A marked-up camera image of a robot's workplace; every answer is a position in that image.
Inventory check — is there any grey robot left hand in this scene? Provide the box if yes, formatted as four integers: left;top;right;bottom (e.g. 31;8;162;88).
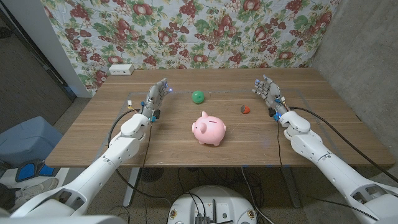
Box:
140;77;172;118

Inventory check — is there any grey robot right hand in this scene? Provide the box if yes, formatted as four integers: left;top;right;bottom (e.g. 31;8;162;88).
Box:
251;73;290;118

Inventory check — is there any pink plastic piggy bank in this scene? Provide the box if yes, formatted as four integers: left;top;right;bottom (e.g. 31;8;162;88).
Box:
191;111;227;147

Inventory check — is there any green ball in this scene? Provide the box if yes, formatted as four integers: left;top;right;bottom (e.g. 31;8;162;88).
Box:
191;90;206;105

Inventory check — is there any white power strip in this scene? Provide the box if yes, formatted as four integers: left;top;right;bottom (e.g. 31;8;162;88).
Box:
108;63;135;76

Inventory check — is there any round black floor fan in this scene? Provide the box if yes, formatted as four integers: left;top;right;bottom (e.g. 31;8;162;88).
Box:
139;167;165;183

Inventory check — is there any floral fruit print backdrop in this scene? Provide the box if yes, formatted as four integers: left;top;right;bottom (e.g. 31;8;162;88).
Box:
40;0;341;96

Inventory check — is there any white table leg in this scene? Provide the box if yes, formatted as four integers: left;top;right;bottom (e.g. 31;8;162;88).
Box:
123;167;141;208

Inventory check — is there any grey table leg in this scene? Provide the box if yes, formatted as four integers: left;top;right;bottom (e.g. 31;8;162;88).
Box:
281;166;302;208

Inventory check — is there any white robot torso base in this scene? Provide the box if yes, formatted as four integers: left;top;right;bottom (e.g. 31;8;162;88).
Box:
167;185;258;224

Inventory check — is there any blue-grey plastic bin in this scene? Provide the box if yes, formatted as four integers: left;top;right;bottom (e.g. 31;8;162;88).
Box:
0;116;64;169

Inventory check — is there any blue foot pedal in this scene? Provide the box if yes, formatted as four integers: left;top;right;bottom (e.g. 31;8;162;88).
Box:
14;158;57;183

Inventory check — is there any grey sneaker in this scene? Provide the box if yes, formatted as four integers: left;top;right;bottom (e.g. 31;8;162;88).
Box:
14;177;60;203

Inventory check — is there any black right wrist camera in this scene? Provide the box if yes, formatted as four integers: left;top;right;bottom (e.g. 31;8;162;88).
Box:
267;107;280;122

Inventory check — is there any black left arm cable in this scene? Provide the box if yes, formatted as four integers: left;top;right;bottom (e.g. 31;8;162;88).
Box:
108;108;174;206

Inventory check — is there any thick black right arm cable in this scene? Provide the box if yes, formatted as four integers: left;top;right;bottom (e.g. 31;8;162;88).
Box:
289;106;398;184

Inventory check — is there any white wall pillar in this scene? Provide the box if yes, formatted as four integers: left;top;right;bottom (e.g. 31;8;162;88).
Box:
1;0;93;99

